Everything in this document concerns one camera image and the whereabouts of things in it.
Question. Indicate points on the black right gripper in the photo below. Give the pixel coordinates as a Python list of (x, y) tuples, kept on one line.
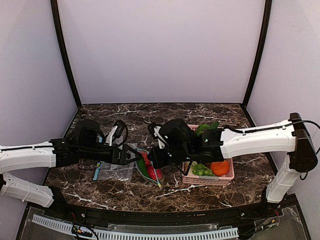
[(158, 158)]

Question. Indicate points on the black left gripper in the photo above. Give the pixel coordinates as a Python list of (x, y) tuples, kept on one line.
[(116, 155)]

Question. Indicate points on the small green cucumber toy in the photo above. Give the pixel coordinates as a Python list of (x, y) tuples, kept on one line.
[(141, 165)]

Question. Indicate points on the clear zip bag blue zipper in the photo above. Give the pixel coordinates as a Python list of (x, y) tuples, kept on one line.
[(145, 174)]

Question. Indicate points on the pink red fruit toy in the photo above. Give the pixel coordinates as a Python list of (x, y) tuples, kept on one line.
[(154, 173)]

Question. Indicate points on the red apple toy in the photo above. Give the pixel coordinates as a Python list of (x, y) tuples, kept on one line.
[(145, 157)]

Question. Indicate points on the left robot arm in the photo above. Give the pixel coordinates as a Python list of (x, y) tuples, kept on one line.
[(87, 142)]

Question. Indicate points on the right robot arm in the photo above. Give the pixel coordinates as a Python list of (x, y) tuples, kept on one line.
[(178, 143)]

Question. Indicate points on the pink plastic basket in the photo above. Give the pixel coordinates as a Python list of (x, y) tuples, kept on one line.
[(210, 178)]

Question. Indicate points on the green grapes toy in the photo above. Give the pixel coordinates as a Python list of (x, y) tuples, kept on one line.
[(201, 170)]

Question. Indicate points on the green leaf sprig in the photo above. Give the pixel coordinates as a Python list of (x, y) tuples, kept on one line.
[(201, 128)]

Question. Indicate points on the orange carrot toy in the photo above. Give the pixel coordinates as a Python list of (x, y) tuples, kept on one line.
[(220, 168)]

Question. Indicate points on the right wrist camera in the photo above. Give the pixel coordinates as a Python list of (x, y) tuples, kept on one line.
[(154, 130)]

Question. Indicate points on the black front rail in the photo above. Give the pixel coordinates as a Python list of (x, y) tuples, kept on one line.
[(226, 216)]

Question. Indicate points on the white slotted cable duct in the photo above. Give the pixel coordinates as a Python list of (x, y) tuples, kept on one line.
[(131, 232)]

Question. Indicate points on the black frame post left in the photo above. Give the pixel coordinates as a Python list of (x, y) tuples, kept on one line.
[(64, 53)]

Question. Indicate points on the black frame post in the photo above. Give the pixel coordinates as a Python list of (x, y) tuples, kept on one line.
[(259, 52), (64, 53)]

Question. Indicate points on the black frame post right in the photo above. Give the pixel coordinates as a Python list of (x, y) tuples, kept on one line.
[(259, 52)]

